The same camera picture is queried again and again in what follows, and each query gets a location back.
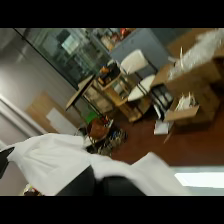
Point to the small open cardboard box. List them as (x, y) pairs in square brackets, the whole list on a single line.
[(181, 113)]

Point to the white chair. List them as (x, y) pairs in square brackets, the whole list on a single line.
[(135, 61)]

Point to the large cardboard box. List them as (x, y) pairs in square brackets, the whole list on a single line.
[(200, 76)]

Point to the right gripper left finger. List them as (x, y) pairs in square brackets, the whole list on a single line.
[(81, 183)]

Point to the white shirt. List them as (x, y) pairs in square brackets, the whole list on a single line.
[(53, 160)]

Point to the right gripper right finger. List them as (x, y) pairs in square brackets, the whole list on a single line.
[(120, 186)]

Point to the wooden shelf cart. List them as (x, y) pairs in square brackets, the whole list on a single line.
[(115, 95)]

